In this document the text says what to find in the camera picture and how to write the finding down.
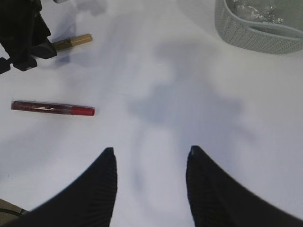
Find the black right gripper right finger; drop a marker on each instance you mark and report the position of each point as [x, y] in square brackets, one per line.
[217, 200]

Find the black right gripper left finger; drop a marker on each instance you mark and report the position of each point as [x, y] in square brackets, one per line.
[87, 202]

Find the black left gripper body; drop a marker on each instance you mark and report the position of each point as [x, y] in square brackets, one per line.
[17, 18]

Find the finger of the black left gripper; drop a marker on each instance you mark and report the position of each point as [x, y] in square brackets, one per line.
[41, 46]
[22, 64]

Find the gold glitter marker pen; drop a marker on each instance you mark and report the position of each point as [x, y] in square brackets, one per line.
[71, 42]

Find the red glitter marker pen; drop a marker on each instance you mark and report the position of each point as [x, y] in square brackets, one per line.
[52, 108]

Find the clear plastic sheet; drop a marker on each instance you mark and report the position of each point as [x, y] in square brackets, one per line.
[263, 11]

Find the green plastic woven basket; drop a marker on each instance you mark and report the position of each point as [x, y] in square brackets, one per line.
[255, 36]

